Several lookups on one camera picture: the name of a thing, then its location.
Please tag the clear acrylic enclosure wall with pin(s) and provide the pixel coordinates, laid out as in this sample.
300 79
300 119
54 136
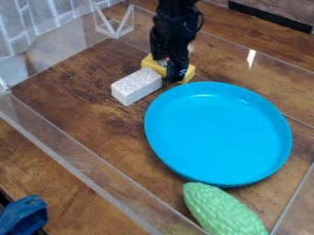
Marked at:
73 146

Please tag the blue round tray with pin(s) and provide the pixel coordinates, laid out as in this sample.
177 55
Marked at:
217 133

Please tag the white speckled foam block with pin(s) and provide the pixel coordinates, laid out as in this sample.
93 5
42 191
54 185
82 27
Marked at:
134 86

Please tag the green bitter gourd toy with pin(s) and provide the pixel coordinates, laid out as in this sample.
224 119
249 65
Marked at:
220 213

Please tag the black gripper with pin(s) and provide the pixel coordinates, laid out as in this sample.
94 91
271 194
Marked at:
169 37

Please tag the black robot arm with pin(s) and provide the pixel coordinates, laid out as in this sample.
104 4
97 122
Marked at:
175 8

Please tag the white grid curtain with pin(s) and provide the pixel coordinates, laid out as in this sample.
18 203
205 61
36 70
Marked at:
28 18

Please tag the yellow rectangular box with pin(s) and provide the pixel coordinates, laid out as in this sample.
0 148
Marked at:
148 62

